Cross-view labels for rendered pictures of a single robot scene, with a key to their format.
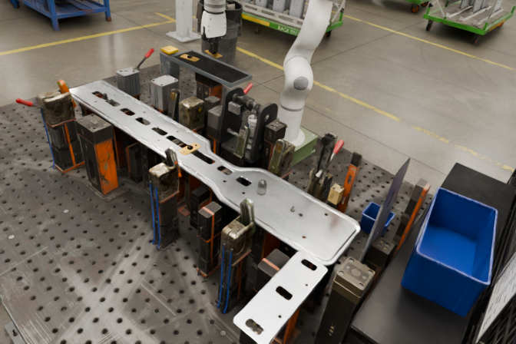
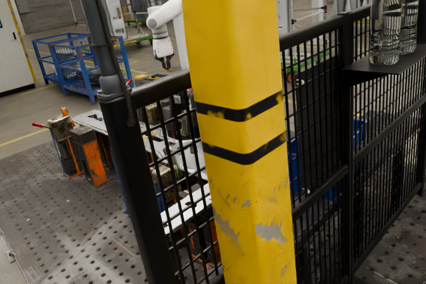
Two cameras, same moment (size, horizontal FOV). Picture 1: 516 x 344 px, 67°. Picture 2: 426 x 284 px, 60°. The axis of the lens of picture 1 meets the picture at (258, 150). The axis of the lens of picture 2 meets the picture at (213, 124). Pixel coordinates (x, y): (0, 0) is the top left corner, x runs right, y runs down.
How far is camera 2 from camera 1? 0.60 m
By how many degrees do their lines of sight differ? 18
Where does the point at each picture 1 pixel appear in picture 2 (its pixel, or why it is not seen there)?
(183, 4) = (186, 64)
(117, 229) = (102, 207)
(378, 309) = not seen: hidden behind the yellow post
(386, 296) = not seen: hidden behind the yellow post
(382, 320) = not seen: hidden behind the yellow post
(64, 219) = (66, 206)
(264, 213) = (191, 163)
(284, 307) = (188, 212)
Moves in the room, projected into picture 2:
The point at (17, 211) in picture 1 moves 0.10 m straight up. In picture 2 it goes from (34, 205) to (28, 188)
